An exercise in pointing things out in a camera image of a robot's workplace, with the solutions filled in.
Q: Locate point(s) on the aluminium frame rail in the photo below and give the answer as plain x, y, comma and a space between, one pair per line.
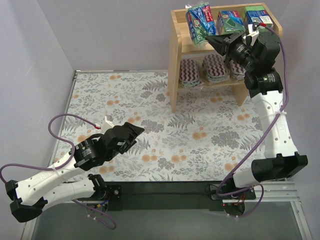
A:
180, 211

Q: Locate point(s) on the green blue sponge pack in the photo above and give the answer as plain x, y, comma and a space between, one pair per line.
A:
200, 22
229, 21
256, 14

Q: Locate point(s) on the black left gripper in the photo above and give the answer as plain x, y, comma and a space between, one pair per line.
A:
127, 137

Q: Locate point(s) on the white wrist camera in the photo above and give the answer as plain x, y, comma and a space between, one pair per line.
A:
250, 37
107, 123

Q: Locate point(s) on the floral patterned table mat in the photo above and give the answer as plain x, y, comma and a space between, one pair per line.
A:
203, 141

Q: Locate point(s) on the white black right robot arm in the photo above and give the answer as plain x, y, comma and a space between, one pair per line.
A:
275, 155

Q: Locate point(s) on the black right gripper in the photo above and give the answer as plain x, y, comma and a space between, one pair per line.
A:
230, 44

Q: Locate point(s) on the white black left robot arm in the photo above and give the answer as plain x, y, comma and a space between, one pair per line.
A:
34, 195

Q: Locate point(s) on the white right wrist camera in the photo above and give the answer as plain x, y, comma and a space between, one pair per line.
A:
250, 37

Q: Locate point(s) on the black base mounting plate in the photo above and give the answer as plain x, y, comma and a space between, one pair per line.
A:
160, 195

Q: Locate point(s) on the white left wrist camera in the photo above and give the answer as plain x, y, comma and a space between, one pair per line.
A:
107, 123

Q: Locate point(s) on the wooden two-tier shelf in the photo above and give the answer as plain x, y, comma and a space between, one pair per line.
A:
181, 46

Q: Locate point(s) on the purple wavy sponge pack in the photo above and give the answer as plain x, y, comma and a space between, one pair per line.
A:
237, 72
189, 74
215, 69

